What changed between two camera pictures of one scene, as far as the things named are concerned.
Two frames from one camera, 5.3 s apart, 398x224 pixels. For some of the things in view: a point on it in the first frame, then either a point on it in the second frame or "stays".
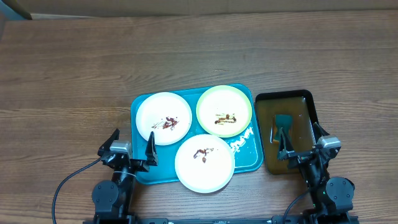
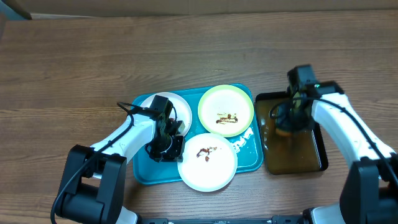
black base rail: (219, 221) stays
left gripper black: (150, 154) to (175, 155)
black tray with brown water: (291, 111) stays
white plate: (204, 163) stays
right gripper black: (286, 148) to (283, 123)
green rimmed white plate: (224, 111) stays
